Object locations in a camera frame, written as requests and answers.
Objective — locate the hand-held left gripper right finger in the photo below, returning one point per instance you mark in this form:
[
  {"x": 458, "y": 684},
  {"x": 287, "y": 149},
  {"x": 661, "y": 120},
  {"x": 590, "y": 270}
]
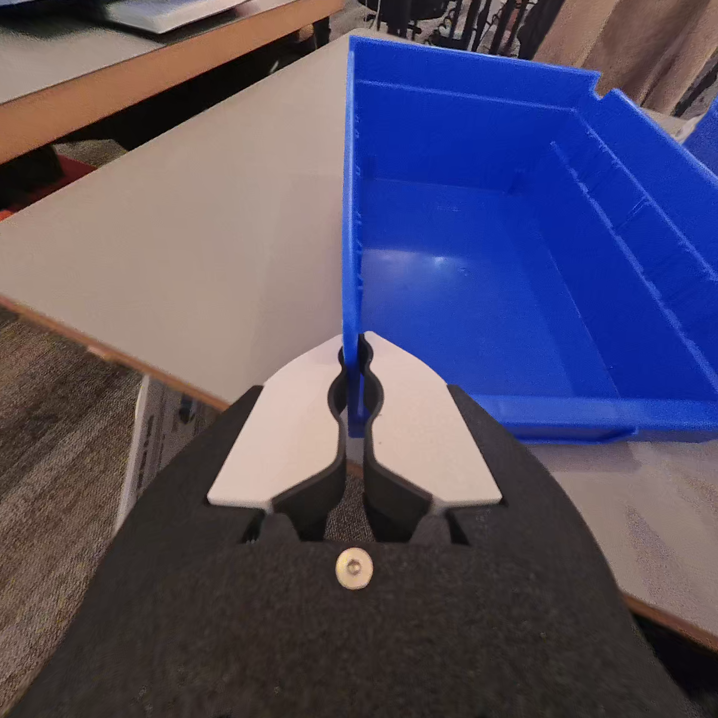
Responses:
[{"x": 437, "y": 443}]

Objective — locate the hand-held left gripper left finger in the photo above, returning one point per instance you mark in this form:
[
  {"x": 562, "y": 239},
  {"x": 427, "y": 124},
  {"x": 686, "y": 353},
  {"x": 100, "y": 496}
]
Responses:
[{"x": 280, "y": 443}]

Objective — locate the blue plastic bin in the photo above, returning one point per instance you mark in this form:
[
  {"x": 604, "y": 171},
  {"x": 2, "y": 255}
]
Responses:
[
  {"x": 708, "y": 140},
  {"x": 477, "y": 291}
]

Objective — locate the white printed box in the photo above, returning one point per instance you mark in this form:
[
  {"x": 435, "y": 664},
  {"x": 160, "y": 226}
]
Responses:
[{"x": 151, "y": 437}]

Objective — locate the grey tray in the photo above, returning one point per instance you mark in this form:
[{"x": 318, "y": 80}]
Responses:
[{"x": 168, "y": 14}]

